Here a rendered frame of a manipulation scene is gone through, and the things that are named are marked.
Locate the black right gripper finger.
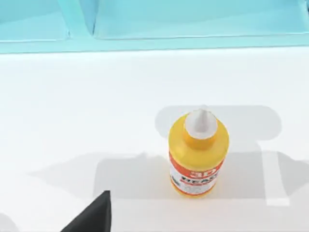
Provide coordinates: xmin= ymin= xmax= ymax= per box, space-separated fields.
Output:
xmin=59 ymin=190 xmax=113 ymax=232

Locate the light blue rack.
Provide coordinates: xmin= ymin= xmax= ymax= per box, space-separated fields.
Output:
xmin=0 ymin=0 xmax=309 ymax=55

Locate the yellow bottle with white cap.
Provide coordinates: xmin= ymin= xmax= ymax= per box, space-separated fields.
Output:
xmin=168 ymin=108 xmax=229 ymax=200

